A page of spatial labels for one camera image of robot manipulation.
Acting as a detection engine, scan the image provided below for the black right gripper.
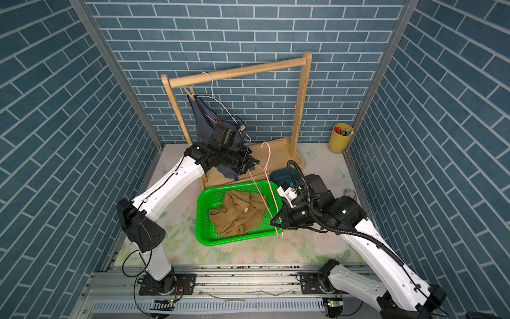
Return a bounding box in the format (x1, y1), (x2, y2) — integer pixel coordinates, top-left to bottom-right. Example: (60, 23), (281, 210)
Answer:
(270, 202), (320, 228)

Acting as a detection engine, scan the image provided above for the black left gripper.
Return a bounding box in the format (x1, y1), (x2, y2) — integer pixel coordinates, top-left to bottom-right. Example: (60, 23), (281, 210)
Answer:
(218, 143), (260, 174)

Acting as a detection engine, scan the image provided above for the pink wire hanger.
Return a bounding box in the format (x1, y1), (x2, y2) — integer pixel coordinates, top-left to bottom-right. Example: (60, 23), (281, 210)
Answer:
(255, 142), (284, 239)

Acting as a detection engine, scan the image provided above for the tan tank top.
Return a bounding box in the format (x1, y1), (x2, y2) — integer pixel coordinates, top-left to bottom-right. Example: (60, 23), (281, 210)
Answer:
(209, 190), (267, 237)

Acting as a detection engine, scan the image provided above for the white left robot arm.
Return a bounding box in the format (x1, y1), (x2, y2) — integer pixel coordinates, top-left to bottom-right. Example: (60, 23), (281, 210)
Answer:
(116, 124), (260, 295)

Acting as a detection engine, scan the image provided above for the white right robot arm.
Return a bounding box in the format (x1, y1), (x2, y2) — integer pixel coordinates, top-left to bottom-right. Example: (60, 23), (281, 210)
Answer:
(271, 174), (446, 318)

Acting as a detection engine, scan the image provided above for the dark grey tank top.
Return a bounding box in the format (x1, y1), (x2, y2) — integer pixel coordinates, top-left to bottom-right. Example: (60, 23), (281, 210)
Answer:
(185, 96), (245, 172)

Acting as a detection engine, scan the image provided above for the floral table mat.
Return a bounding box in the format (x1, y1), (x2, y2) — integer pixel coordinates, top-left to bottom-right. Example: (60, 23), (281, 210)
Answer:
(158, 144), (363, 266)

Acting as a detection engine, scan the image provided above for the dark teal plastic bin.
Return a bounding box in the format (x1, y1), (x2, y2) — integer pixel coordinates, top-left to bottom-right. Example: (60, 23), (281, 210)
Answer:
(269, 167), (301, 190)

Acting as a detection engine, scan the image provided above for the green plastic basket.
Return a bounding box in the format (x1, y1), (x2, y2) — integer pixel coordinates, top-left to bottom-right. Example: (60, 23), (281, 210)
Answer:
(196, 181), (282, 247)

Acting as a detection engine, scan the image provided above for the wooden clothes rack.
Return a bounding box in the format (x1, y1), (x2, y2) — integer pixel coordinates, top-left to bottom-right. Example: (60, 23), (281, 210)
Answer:
(161, 51), (313, 191)

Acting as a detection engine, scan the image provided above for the wooden clothespin at rack corner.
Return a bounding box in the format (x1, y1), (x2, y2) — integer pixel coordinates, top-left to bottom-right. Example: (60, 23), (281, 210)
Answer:
(183, 86), (196, 100)

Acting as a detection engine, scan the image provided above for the yellow pen cup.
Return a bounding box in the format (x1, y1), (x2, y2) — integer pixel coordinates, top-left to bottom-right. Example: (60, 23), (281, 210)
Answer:
(328, 123), (355, 154)

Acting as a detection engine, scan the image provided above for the white wire hanger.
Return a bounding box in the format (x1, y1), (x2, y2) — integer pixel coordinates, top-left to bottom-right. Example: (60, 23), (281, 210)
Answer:
(201, 71), (252, 142)

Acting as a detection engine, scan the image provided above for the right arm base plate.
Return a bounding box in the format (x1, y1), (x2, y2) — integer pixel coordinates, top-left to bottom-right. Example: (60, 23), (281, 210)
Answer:
(296, 272), (334, 295)

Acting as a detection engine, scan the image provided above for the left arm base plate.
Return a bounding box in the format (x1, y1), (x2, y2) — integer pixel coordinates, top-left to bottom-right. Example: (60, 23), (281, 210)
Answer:
(137, 273), (197, 297)

